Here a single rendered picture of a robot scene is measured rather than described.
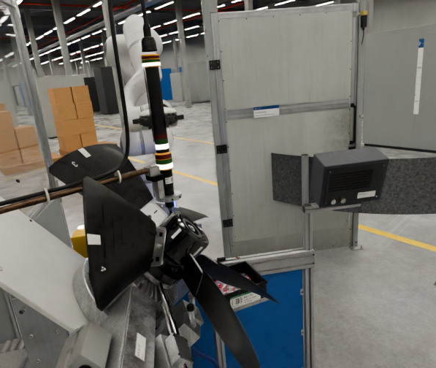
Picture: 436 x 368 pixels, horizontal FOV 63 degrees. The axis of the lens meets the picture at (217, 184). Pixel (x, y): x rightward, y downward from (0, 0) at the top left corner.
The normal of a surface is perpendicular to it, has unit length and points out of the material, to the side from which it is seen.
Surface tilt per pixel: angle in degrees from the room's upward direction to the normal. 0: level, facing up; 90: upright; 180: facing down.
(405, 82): 90
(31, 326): 90
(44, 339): 90
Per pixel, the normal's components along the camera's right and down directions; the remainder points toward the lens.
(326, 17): 0.14, 0.29
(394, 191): -0.27, 0.30
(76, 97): 0.62, 0.18
